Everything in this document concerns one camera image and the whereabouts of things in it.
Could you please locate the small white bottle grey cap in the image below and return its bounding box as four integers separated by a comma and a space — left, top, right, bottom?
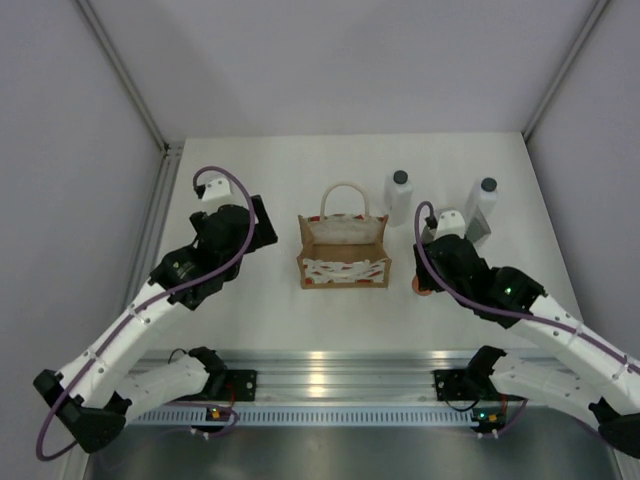
383, 170, 414, 227

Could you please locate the large white bottle grey cap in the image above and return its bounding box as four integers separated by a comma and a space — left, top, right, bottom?
464, 177, 498, 220

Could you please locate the aluminium mounting rail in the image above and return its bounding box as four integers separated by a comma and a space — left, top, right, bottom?
77, 349, 626, 406

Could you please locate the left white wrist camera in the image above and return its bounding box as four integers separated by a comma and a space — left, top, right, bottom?
198, 176, 233, 202

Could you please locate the left aluminium frame post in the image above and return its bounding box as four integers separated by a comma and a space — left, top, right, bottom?
72, 0, 167, 154

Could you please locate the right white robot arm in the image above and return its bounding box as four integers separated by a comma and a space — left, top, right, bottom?
413, 234, 639, 458

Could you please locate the aluminium frame post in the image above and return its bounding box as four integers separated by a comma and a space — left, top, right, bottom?
521, 0, 613, 143
72, 0, 167, 154

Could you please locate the orange bottle blue cap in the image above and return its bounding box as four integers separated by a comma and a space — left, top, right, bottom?
411, 276, 433, 297

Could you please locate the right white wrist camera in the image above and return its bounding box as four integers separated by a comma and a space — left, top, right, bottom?
434, 208, 466, 240

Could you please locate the patterned canvas bag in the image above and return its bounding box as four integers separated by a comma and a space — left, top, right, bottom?
296, 182, 391, 290

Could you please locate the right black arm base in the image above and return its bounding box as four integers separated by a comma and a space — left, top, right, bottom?
433, 369, 502, 402

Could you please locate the right aluminium frame post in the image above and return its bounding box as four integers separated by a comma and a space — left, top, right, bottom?
521, 0, 613, 143

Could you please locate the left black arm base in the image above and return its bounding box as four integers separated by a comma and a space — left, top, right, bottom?
217, 370, 258, 404

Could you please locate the white slotted cable duct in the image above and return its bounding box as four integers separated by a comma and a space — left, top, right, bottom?
133, 405, 478, 427

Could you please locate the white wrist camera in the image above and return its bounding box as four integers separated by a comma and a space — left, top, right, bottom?
434, 208, 466, 240
198, 176, 233, 202

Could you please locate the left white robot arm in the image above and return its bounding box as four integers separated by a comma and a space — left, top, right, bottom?
33, 195, 278, 453

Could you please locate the grey pump bottle beige top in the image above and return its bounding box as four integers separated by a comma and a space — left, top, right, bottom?
421, 209, 441, 244

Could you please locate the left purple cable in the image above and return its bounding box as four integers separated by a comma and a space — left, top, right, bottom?
34, 167, 259, 461

